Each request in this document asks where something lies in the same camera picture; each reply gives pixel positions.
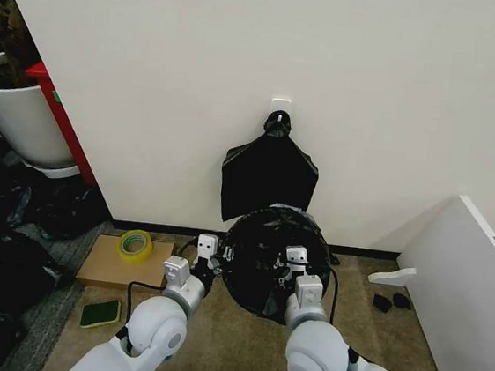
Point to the brown cardboard sheet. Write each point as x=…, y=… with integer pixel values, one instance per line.
x=101, y=267

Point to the red cabinet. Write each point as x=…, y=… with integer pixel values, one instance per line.
x=65, y=126

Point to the yellow-green tape roll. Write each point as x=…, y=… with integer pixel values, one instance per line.
x=135, y=246

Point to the small black object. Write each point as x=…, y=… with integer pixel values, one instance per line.
x=402, y=301
x=382, y=302

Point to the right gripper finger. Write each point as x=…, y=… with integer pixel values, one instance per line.
x=279, y=272

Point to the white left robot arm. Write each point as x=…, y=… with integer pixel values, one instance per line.
x=157, y=331

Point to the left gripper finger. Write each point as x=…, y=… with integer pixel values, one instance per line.
x=226, y=253

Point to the folded black garbage bag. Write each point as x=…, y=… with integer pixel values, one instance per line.
x=268, y=174

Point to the white plant pot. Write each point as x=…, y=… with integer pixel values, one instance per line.
x=24, y=122

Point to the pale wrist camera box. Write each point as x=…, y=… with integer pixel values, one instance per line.
x=297, y=255
x=207, y=244

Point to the green sponge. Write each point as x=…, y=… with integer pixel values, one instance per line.
x=101, y=313

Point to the white board panel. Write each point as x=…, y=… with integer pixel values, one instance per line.
x=463, y=283

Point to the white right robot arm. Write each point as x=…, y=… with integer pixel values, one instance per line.
x=314, y=347

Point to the trash bin with black bag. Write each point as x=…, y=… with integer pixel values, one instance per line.
x=264, y=240

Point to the white wooden bracket piece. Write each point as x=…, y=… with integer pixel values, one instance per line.
x=390, y=276

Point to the white wall hook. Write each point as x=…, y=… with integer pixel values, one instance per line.
x=281, y=105

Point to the white pot saucer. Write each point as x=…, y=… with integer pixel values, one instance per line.
x=60, y=171

